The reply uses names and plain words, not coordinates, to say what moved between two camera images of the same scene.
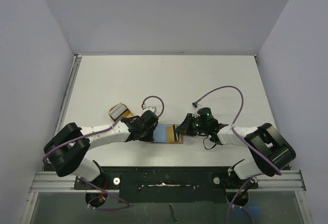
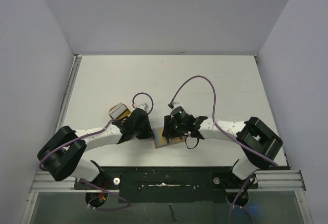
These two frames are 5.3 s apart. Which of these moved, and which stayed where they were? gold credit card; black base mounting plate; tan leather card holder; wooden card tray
Moved: tan leather card holder; gold credit card
Stayed: wooden card tray; black base mounting plate
